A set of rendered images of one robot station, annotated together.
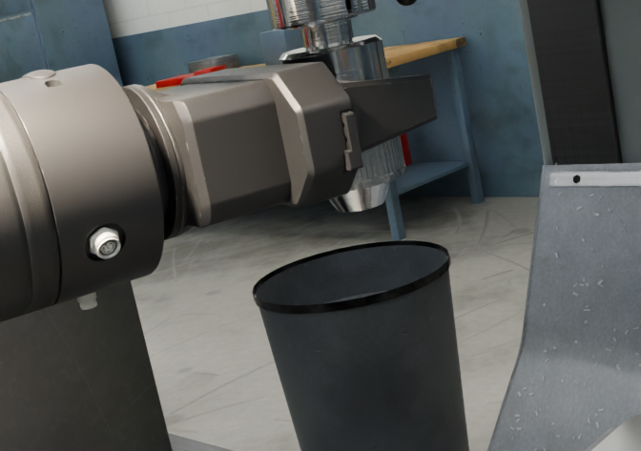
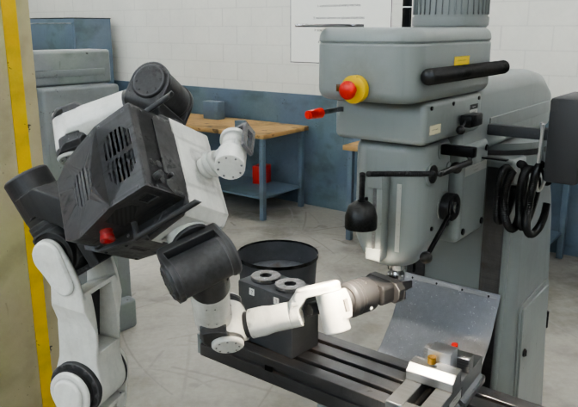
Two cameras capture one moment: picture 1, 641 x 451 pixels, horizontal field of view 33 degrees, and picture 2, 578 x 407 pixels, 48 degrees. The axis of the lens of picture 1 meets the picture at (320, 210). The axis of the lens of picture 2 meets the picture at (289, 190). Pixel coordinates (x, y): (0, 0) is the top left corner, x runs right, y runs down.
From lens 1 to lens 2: 1.31 m
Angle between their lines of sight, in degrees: 11
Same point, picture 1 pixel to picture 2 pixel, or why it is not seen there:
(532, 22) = not seen: hidden behind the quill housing
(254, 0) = (199, 80)
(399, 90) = (408, 283)
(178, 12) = not seen: hidden behind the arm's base
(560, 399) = (402, 330)
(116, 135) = (375, 292)
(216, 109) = (387, 288)
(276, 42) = (211, 107)
